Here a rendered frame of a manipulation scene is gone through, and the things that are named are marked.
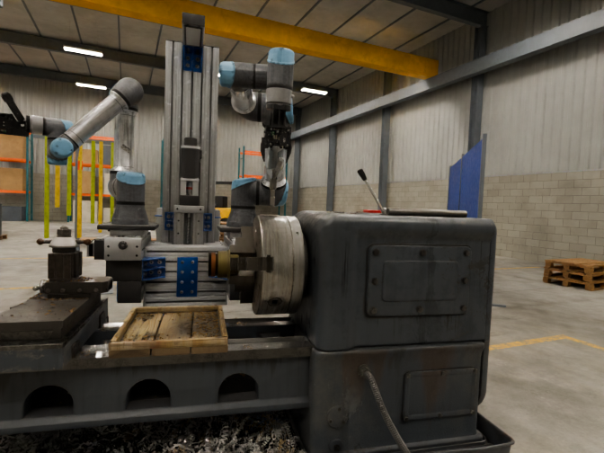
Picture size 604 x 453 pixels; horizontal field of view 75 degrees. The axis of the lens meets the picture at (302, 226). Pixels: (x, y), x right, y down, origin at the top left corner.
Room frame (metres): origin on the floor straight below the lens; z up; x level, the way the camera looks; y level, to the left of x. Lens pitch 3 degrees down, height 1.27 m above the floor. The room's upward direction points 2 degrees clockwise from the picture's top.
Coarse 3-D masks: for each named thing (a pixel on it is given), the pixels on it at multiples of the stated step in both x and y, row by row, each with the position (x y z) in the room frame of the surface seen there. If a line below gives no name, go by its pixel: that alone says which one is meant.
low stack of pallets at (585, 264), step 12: (552, 264) 7.42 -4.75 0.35; (564, 264) 7.15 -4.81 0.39; (576, 264) 7.01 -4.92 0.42; (588, 264) 6.94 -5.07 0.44; (600, 264) 7.01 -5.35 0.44; (552, 276) 7.33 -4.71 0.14; (564, 276) 7.15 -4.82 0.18; (576, 276) 7.28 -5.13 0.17; (588, 276) 6.79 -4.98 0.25; (600, 276) 7.13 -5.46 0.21; (588, 288) 6.79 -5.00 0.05; (600, 288) 6.98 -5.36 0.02
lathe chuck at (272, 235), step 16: (256, 224) 1.25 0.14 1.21; (272, 224) 1.18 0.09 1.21; (288, 224) 1.20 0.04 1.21; (256, 240) 1.23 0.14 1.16; (272, 240) 1.14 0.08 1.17; (288, 240) 1.15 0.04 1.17; (272, 256) 1.12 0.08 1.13; (288, 256) 1.13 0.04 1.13; (256, 272) 1.21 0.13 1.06; (272, 272) 1.11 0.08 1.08; (288, 272) 1.12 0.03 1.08; (256, 288) 1.20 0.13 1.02; (272, 288) 1.12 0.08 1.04; (288, 288) 1.13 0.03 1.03; (256, 304) 1.19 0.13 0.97; (288, 304) 1.16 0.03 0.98
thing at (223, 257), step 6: (222, 252) 1.22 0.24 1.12; (228, 252) 1.21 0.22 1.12; (210, 258) 1.19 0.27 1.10; (216, 258) 1.20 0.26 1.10; (222, 258) 1.19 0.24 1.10; (228, 258) 1.19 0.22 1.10; (210, 264) 1.18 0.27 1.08; (216, 264) 1.19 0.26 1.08; (222, 264) 1.19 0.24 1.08; (228, 264) 1.19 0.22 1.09; (210, 270) 1.19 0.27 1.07; (216, 270) 1.19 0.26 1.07; (222, 270) 1.19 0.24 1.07; (228, 270) 1.19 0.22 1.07; (222, 276) 1.20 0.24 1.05; (228, 276) 1.20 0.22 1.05
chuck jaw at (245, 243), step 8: (240, 232) 1.34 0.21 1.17; (248, 232) 1.30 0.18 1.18; (240, 240) 1.28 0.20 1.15; (248, 240) 1.28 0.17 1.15; (232, 248) 1.25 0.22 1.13; (240, 248) 1.26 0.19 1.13; (248, 248) 1.26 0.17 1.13; (240, 256) 1.27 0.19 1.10; (248, 256) 1.27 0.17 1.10; (256, 256) 1.29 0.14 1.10
